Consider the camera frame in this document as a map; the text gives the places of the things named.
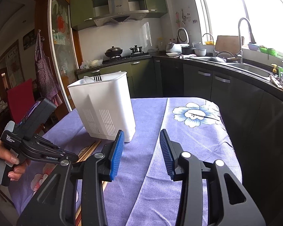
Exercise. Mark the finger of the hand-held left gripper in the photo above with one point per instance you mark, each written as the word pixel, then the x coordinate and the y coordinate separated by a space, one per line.
pixel 49 144

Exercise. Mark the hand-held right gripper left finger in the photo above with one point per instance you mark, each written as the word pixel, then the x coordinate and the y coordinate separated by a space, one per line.
pixel 116 155

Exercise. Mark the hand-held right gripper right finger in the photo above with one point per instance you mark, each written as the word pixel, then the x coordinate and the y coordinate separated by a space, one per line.
pixel 166 155

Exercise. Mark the bunch of wooden chopsticks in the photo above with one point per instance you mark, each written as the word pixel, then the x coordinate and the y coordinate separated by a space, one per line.
pixel 90 148

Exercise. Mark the white plastic utensil holder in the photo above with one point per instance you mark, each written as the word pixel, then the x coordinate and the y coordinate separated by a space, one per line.
pixel 103 98

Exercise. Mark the red chair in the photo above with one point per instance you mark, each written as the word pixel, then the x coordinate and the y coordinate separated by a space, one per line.
pixel 21 101

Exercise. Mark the purple floral tablecloth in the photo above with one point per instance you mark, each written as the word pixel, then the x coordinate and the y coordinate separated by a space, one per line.
pixel 143 122

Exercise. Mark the checked apron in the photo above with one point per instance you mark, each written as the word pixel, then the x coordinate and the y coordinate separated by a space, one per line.
pixel 46 70

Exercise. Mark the white spoon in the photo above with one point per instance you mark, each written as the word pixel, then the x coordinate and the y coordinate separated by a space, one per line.
pixel 88 79

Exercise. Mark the glass sliding door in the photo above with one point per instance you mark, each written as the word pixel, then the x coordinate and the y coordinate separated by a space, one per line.
pixel 61 47

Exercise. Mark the dark framed picture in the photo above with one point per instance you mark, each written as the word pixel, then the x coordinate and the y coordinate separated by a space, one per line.
pixel 28 39

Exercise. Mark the white plastic bag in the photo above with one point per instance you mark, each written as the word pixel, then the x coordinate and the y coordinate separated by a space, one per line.
pixel 94 62

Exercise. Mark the green base cabinets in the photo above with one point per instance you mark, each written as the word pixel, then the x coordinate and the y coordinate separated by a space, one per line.
pixel 141 75

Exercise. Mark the dark base cabinets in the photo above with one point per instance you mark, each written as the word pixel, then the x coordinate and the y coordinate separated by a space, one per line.
pixel 238 110

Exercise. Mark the black gas stove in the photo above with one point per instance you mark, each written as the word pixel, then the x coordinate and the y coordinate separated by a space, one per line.
pixel 127 57

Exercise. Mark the pink kitchen cloth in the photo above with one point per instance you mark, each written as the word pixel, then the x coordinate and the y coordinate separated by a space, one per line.
pixel 184 56

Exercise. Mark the white plate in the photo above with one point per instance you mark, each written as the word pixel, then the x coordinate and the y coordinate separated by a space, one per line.
pixel 173 54

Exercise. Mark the black wok with lid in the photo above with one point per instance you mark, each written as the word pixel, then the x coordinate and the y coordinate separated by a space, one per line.
pixel 113 51

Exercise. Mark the black inner pot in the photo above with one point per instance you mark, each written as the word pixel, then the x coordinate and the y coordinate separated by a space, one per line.
pixel 188 50

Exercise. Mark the dark pan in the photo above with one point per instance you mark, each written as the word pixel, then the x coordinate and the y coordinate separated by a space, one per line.
pixel 215 59

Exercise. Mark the white rice cooker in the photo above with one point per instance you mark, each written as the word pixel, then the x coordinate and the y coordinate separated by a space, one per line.
pixel 173 47

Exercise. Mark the grey bowl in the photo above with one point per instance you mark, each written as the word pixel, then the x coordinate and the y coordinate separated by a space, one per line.
pixel 200 52

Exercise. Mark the glass jar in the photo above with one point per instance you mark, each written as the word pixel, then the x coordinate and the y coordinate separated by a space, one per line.
pixel 160 45

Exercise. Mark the steel sink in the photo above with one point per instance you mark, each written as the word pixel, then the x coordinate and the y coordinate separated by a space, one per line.
pixel 247 68

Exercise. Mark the yellow bowl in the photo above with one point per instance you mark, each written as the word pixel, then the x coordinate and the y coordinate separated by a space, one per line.
pixel 210 43

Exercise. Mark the small steel faucet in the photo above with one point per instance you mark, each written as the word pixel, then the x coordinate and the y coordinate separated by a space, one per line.
pixel 213 44

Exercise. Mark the wooden cutting board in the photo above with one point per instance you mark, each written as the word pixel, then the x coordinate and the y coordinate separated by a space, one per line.
pixel 226 43

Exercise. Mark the patterned dish rag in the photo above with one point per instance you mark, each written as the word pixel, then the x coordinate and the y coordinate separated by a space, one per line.
pixel 280 83

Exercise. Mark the tall steel faucet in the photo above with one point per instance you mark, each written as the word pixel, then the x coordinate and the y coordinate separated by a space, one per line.
pixel 240 40

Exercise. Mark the yellow pump dispenser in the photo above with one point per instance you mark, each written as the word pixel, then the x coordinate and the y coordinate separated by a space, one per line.
pixel 274 69

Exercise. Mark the pale purple bowl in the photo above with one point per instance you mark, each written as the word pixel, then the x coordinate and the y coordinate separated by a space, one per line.
pixel 253 47

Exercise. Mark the hanging kitchen tools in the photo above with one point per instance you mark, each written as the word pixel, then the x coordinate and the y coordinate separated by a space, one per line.
pixel 182 17

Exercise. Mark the steel range hood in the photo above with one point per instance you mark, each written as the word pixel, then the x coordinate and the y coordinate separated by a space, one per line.
pixel 118 7

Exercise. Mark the green plastic containers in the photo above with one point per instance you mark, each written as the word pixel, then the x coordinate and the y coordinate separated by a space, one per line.
pixel 268 51

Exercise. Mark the window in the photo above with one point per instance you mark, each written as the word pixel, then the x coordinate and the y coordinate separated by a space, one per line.
pixel 226 9

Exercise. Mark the framed wall scroll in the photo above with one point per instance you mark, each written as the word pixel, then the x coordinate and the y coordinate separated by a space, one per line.
pixel 14 66

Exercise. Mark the green wall cabinets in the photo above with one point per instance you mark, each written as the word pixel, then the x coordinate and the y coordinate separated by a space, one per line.
pixel 81 9

